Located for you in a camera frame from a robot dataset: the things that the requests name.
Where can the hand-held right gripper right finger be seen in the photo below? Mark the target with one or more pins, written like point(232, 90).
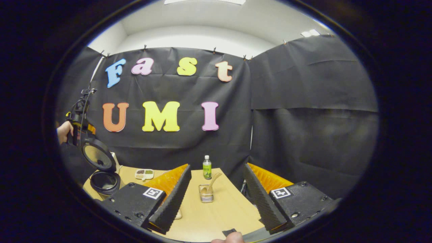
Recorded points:
point(261, 199)

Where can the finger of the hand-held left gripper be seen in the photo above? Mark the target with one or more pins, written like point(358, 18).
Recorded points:
point(88, 130)

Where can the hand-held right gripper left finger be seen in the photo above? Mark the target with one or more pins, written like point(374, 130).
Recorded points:
point(173, 199)

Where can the black and cream rice cooker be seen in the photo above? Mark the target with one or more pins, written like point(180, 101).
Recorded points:
point(99, 155)

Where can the wooden spoon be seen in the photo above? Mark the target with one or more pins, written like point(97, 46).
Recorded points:
point(212, 180)

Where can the white divided bean dish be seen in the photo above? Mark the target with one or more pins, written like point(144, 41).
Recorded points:
point(144, 174)

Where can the green drink bottle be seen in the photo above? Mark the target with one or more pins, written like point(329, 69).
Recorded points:
point(207, 168)

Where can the small ceiling light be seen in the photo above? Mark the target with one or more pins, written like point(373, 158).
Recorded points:
point(310, 33)

